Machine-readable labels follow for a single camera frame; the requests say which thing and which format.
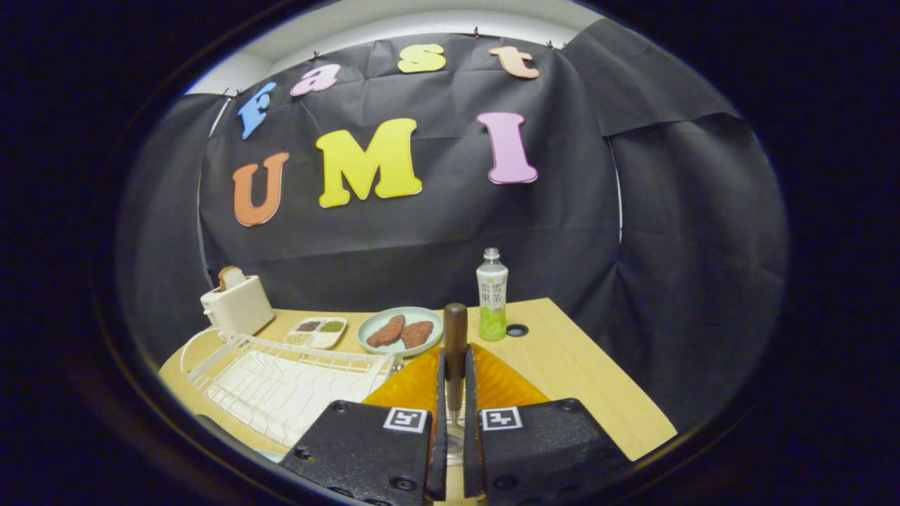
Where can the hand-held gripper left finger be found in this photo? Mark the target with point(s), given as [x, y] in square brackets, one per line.
[439, 450]

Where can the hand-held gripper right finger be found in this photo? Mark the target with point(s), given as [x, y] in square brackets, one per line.
[470, 450]

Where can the pale green meat plate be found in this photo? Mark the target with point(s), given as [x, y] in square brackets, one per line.
[404, 312]

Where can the brown meat piece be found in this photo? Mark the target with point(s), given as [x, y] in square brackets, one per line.
[386, 332]
[417, 334]

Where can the black table grommet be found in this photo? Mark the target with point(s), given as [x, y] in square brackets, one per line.
[517, 330]

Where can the white divided seasoning tray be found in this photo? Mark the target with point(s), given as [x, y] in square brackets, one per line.
[327, 341]

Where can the green tea bottle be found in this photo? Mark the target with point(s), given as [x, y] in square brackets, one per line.
[492, 295]

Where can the white drain tray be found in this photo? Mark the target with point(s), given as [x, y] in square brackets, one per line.
[281, 400]

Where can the white toaster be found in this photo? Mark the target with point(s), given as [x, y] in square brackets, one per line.
[239, 309]

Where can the brown bread slice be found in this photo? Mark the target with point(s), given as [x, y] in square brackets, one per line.
[228, 276]

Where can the black backdrop cloth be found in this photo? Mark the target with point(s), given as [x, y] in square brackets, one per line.
[668, 246]

